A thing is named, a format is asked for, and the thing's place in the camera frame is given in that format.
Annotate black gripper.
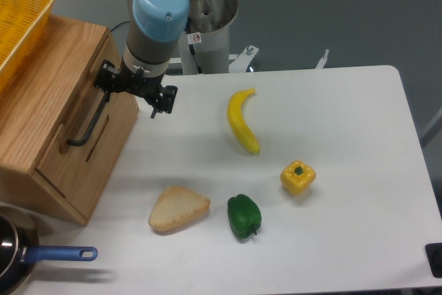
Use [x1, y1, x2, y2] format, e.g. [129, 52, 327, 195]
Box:
[94, 59, 178, 119]

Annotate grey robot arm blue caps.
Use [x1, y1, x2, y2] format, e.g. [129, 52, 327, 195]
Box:
[95, 0, 238, 115]

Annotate wooden drawer cabinet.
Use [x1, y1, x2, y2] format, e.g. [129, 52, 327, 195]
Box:
[0, 14, 140, 226]

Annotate yellow banana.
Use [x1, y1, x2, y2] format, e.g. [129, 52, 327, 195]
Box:
[227, 88, 260, 155]

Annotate triangular bread slice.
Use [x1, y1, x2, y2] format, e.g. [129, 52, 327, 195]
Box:
[148, 186, 211, 233]

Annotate yellow plastic basket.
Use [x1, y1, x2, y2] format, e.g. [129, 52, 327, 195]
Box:
[1, 0, 55, 90]

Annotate green bell pepper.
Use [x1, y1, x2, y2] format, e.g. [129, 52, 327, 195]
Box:
[227, 193, 262, 242]

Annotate yellow bell pepper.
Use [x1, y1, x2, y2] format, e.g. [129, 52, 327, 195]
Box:
[280, 160, 316, 196]

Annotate black object at table edge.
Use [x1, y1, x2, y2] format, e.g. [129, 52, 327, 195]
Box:
[425, 242, 442, 278]

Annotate black cable on floor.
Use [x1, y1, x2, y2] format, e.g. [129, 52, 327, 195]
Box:
[110, 20, 132, 33]

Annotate white metal base frame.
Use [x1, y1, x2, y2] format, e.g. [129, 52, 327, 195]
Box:
[165, 45, 331, 77]

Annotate black pan blue handle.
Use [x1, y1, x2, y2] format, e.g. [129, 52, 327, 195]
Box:
[1, 206, 98, 294]

